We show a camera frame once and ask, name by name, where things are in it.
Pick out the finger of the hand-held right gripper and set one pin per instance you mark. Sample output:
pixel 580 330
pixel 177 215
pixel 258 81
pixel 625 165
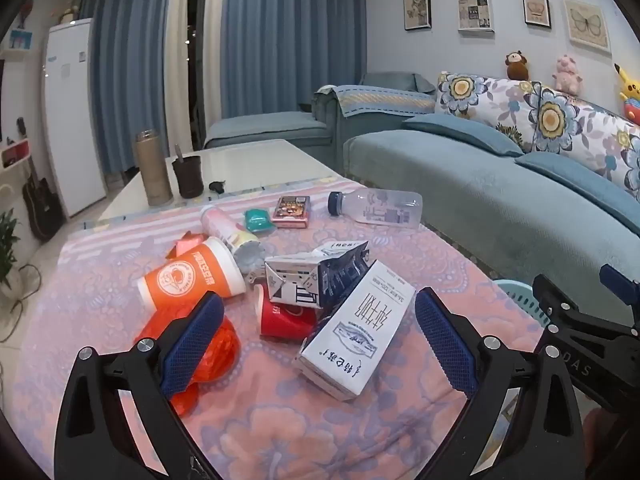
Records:
pixel 617 282
pixel 550 300

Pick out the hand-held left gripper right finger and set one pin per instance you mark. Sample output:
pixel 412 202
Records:
pixel 445 345

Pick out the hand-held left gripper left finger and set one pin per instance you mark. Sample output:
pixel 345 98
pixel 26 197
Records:
pixel 192 345

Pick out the pink-red plastic packet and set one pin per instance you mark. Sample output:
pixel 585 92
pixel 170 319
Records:
pixel 220 345

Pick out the light blue plastic bin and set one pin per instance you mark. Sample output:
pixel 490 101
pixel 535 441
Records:
pixel 520 295

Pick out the orange paper cup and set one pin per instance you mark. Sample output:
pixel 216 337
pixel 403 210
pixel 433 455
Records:
pixel 190 275

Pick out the white milk carton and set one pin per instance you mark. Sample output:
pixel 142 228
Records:
pixel 360 335

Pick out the red paper cup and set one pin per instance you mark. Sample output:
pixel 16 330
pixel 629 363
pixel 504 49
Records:
pixel 285 317

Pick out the clear plastic water bottle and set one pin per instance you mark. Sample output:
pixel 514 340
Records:
pixel 380 207

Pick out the small printed card box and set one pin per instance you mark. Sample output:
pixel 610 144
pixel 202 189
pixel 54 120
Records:
pixel 291 210

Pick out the orange packet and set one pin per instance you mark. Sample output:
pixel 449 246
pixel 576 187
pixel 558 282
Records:
pixel 187 242

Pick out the blue cushion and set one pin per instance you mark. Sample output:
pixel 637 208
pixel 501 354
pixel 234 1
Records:
pixel 575 175
pixel 460 132

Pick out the pink floral tablecloth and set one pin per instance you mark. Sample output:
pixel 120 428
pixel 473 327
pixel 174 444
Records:
pixel 90 285

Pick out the pink white drink bottle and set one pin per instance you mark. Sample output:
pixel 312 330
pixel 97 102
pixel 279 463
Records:
pixel 225 227

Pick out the teal packet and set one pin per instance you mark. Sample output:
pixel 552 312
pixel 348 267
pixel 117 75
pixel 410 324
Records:
pixel 258 220

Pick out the teal sofa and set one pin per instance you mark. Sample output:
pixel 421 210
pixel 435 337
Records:
pixel 450 185

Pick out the small black key fob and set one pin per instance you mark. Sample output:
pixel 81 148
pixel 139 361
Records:
pixel 217 187

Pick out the dark brown cup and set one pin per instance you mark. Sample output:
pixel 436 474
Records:
pixel 189 177

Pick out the bronze thermos flask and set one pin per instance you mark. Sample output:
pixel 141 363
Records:
pixel 152 170

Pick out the yellow mouse plush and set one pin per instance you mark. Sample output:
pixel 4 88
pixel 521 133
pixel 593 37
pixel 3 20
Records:
pixel 631 90

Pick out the black guitar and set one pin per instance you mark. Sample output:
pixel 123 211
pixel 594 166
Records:
pixel 42 205

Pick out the floral sofa cover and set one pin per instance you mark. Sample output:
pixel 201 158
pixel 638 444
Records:
pixel 500 100

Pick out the green potted plant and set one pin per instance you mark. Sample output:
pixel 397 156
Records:
pixel 7 240

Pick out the pink pig plush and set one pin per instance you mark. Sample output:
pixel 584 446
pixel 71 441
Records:
pixel 567 75

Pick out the brown monkey plush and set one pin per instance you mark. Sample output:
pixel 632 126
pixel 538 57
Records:
pixel 516 65

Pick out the striped armrest cover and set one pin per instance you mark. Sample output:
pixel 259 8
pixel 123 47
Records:
pixel 380 100

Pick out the butterfly framed picture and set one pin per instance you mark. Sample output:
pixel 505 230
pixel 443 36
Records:
pixel 587 25

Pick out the white refrigerator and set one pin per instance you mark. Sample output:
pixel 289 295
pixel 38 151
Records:
pixel 70 110

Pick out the square black framed picture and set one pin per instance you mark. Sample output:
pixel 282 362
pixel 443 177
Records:
pixel 536 10

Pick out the blue curtain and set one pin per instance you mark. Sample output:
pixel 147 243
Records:
pixel 295 35
pixel 125 60

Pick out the white framed collage picture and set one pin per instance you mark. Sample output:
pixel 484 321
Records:
pixel 476 15

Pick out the tall black framed picture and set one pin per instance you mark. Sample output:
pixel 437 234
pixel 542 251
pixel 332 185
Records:
pixel 417 7

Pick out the small beige plush toy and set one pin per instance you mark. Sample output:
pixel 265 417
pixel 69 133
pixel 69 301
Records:
pixel 69 14

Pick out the white red wall shelf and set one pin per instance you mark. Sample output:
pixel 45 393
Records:
pixel 17 154

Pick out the small blue wall picture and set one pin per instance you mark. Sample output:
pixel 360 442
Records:
pixel 21 40

